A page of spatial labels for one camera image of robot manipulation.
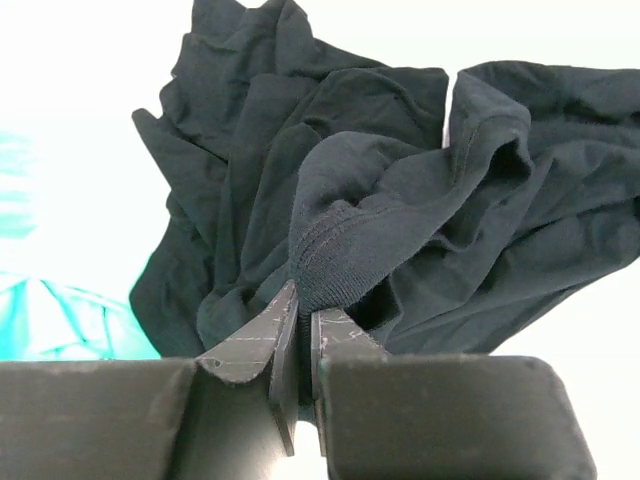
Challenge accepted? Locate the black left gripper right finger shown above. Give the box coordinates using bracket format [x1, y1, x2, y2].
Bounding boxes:
[310, 308, 390, 455]

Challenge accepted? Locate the green tank top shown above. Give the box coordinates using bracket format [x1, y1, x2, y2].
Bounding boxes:
[1, 130, 159, 362]

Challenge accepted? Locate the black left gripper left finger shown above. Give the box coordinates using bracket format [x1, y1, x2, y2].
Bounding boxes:
[197, 280, 298, 456]

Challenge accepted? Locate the black t shirt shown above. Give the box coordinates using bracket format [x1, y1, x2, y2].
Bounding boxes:
[130, 1, 639, 357]

